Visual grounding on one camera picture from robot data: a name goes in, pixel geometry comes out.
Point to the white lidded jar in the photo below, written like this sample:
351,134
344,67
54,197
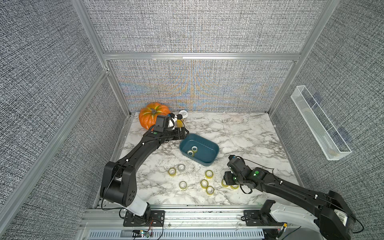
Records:
184,114

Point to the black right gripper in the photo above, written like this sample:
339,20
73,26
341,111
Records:
226,178

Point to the grey clear tape roll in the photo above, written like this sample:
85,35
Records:
181,167

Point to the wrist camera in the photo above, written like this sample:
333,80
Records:
231,157
164,123

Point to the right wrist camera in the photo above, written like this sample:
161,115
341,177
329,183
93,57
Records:
231,157

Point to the aluminium frame rails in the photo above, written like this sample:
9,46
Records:
52,66

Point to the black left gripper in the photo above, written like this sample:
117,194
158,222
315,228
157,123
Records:
177,136

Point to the clear acrylic wall shelf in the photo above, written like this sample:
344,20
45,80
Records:
326,134

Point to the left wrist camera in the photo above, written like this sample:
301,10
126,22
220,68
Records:
164,123

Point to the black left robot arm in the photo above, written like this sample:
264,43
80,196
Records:
119,182

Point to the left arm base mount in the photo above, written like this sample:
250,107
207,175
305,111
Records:
154,218

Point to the yellow tape roll bottom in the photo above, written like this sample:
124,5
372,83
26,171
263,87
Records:
210,190

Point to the teal storage box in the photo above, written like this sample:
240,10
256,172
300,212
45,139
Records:
207,150

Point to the orange decorative pumpkin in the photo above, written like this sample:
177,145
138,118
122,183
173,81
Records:
149,114

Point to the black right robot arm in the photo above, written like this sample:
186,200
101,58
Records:
327,214

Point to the yellow jar black lid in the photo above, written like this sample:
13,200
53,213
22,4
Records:
179,121

